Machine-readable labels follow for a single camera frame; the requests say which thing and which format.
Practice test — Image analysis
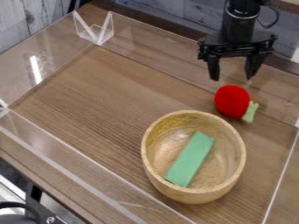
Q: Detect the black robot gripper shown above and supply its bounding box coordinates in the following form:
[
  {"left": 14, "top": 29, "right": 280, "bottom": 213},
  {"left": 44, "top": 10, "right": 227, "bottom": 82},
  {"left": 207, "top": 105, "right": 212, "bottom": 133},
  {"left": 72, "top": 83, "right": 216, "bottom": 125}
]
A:
[{"left": 197, "top": 11, "right": 276, "bottom": 81}]

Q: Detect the red toy strawberry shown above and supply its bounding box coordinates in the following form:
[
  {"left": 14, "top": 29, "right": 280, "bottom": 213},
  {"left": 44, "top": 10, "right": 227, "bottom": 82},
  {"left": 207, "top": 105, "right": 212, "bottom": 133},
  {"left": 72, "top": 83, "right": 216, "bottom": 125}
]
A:
[{"left": 213, "top": 85, "right": 259, "bottom": 123}]

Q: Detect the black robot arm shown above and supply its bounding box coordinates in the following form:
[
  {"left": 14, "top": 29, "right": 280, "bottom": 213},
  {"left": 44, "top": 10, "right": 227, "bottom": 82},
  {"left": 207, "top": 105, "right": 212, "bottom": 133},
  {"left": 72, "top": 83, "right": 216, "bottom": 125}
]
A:
[{"left": 197, "top": 0, "right": 280, "bottom": 81}]

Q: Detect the wooden bowl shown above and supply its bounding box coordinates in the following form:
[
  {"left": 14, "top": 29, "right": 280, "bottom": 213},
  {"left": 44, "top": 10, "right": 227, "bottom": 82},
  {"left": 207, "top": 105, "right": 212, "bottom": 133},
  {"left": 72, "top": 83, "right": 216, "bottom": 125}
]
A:
[{"left": 140, "top": 110, "right": 247, "bottom": 204}]

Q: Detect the green rectangular block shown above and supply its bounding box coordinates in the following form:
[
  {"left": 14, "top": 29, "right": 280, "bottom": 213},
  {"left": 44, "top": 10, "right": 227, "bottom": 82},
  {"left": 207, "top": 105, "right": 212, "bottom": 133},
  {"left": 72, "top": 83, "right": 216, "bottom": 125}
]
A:
[{"left": 163, "top": 131, "right": 215, "bottom": 187}]

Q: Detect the clear acrylic corner bracket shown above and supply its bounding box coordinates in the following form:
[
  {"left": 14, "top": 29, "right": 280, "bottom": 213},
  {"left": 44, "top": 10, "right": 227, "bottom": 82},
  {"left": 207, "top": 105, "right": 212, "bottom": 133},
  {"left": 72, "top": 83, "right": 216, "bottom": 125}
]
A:
[{"left": 72, "top": 11, "right": 115, "bottom": 46}]

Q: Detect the black table leg bracket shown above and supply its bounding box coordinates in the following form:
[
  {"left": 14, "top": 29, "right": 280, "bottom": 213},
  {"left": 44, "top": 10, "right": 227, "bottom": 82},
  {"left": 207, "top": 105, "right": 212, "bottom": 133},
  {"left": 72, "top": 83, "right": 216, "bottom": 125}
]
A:
[{"left": 25, "top": 184, "right": 67, "bottom": 224}]

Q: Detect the black cable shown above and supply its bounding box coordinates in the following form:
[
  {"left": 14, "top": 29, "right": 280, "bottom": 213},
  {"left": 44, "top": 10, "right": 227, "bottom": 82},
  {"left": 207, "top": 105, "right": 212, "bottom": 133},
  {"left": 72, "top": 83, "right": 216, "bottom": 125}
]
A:
[{"left": 0, "top": 201, "right": 40, "bottom": 224}]

